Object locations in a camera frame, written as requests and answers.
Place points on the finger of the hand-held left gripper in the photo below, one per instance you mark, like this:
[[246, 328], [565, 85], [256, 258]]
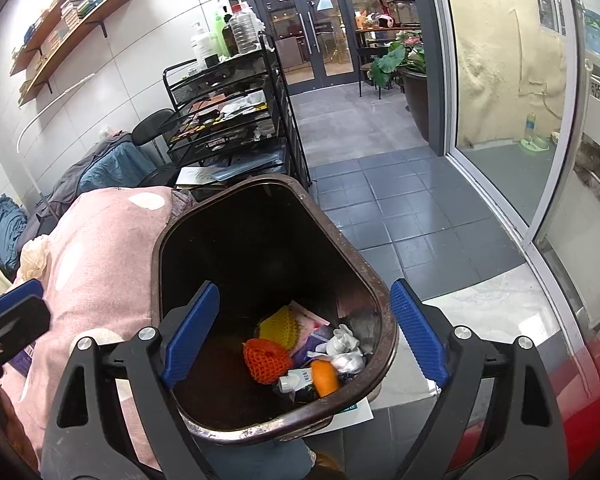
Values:
[[20, 322], [17, 296]]

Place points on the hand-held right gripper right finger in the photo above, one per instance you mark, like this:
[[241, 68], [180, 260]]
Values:
[[420, 335]]

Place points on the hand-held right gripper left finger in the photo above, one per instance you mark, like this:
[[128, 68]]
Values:
[[190, 335]]

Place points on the white tissue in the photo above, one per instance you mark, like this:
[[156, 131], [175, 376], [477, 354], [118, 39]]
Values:
[[342, 342]]

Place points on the orange foam fruit net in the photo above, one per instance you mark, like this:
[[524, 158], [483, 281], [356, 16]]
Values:
[[265, 360]]

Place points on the brown trash bin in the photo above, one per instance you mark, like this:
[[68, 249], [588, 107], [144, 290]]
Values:
[[240, 260]]

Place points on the yellow foam fruit net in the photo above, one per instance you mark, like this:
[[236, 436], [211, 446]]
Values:
[[280, 327]]

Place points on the orange peel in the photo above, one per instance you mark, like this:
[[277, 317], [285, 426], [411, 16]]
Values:
[[325, 377]]

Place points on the pink snack bag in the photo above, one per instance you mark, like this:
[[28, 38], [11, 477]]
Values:
[[307, 320]]

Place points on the green and white milk carton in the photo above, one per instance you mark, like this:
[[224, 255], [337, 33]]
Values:
[[297, 377]]

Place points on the person's left forearm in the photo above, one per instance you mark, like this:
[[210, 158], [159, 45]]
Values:
[[0, 425]]

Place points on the crumpled cream tissue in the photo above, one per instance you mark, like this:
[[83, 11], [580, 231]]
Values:
[[34, 257]]

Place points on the blue cloth pile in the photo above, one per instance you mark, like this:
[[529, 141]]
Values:
[[0, 225]]

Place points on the pink dotted blanket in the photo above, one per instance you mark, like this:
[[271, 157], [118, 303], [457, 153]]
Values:
[[95, 270]]

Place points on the white paper sheet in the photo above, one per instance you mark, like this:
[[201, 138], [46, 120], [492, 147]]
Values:
[[350, 412]]

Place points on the person's leg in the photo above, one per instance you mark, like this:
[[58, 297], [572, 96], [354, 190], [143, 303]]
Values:
[[260, 462]]

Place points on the blue grey clothing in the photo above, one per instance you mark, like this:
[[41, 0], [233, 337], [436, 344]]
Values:
[[100, 170]]

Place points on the white booklet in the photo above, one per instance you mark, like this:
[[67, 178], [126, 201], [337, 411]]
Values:
[[195, 176]]

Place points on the red panel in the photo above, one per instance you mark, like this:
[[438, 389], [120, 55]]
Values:
[[590, 385]]

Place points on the white curved pipe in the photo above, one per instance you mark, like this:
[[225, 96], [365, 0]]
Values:
[[45, 110]]

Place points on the black chair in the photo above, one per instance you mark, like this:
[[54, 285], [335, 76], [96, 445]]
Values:
[[152, 127]]

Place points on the pet water feeder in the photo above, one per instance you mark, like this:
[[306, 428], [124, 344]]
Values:
[[535, 137]]

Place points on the dark plant pot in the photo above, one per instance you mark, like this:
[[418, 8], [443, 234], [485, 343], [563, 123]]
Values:
[[417, 100]]

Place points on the black metal rack cart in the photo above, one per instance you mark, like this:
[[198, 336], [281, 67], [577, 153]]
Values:
[[275, 110]]

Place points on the sliding glass door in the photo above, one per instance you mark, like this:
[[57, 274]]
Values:
[[447, 60]]

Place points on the green leafy plant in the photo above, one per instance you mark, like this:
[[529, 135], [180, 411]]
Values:
[[387, 60]]

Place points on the dark wooden table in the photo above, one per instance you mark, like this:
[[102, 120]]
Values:
[[365, 52]]

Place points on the white pump bottle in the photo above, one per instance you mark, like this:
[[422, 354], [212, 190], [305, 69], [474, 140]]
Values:
[[204, 47]]

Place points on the dark bottle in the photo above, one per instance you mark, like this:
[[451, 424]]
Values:
[[230, 37]]

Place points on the green bottle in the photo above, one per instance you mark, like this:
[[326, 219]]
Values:
[[219, 30]]

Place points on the large clear plastic bottle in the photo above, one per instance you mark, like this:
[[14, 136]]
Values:
[[245, 30]]

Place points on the glass double door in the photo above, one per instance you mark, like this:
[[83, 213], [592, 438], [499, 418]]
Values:
[[325, 35]]

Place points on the white helmet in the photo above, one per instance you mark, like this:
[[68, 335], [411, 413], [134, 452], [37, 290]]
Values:
[[385, 20]]

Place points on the blue water jug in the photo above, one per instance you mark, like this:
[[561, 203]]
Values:
[[596, 35]]

